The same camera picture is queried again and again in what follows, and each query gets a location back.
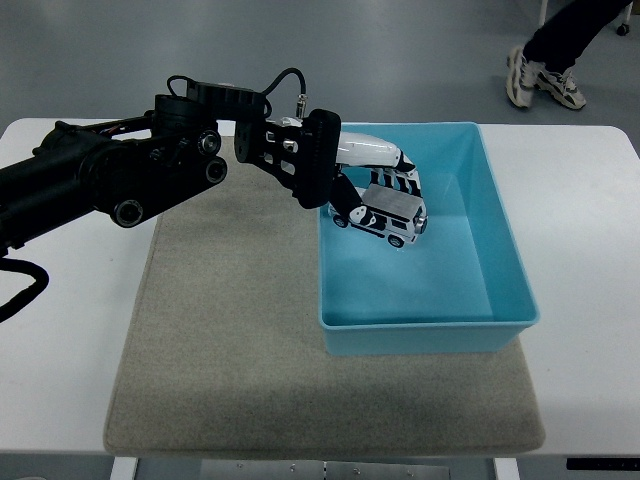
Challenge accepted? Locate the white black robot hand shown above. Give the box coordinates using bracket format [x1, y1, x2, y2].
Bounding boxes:
[327, 131, 425, 232]

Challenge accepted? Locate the white toy car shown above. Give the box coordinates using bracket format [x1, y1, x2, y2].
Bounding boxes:
[330, 183, 430, 249]

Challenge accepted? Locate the blue plastic box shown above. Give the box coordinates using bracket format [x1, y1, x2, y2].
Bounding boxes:
[312, 121, 541, 357]

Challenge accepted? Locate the person's foot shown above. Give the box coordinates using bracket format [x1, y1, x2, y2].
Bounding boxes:
[505, 44, 540, 110]
[533, 61, 588, 111]

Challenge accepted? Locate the grey-beige fabric mat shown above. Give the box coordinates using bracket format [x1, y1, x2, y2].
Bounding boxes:
[102, 134, 546, 459]

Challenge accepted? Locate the person's leg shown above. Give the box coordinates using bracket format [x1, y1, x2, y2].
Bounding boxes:
[522, 0, 635, 72]

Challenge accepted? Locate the grey metal plate with screws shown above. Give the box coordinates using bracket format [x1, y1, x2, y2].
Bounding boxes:
[199, 460, 451, 480]

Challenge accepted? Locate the white table leg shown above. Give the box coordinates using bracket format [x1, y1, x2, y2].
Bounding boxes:
[109, 456, 139, 480]
[493, 456, 521, 480]

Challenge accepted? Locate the black table control panel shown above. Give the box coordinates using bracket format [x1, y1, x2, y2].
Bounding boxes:
[565, 457, 640, 472]

